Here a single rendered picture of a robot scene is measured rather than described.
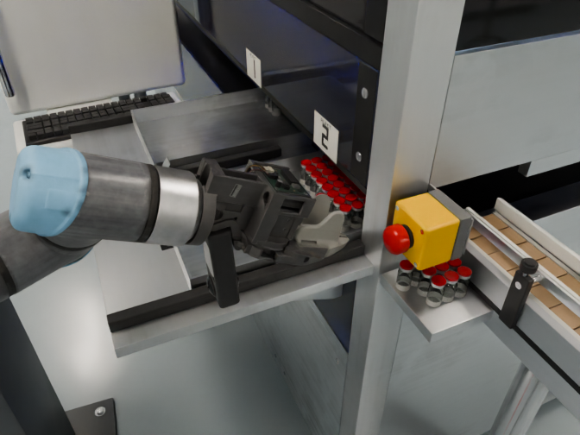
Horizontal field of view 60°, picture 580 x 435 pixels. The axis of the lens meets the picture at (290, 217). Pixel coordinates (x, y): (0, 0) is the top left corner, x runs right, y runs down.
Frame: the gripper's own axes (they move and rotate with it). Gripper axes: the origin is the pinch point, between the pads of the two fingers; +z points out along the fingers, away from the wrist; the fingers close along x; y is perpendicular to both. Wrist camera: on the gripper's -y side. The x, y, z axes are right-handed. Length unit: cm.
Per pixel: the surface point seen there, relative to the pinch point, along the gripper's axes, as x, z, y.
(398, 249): -1.7, 8.8, 1.1
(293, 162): 37.5, 15.2, -6.2
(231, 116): 66, 13, -9
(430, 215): -1.0, 11.5, 6.5
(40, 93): 106, -24, -30
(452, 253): -3.3, 16.8, 2.5
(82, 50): 107, -16, -15
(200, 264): 18.2, -6.3, -18.4
